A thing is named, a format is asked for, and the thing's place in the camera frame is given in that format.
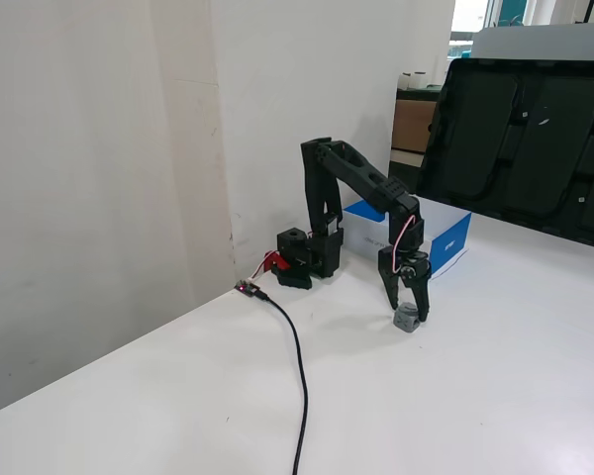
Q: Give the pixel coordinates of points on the dark green shelf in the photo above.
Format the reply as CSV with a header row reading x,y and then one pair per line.
x,y
428,93

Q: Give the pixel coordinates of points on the brown cardboard box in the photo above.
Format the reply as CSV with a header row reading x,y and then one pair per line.
x,y
413,126

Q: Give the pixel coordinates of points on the red table clamp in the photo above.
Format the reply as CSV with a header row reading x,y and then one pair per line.
x,y
275,259

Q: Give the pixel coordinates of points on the gray flat panel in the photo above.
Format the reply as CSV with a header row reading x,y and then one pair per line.
x,y
544,42

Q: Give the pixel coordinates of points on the blue and white cardboard box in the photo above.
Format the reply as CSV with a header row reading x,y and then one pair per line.
x,y
445,237

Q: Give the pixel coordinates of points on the black plastic moulded tray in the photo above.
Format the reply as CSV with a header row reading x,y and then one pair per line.
x,y
520,143

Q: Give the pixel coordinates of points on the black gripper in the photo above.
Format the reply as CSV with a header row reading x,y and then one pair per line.
x,y
410,271

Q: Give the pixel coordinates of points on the gray block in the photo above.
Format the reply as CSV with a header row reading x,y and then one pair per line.
x,y
407,320

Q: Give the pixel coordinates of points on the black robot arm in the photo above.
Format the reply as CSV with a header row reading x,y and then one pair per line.
x,y
356,170

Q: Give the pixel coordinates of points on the white cup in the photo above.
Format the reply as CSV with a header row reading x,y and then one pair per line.
x,y
420,80
406,81

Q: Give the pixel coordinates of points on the small controller circuit board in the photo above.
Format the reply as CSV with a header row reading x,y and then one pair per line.
x,y
247,288

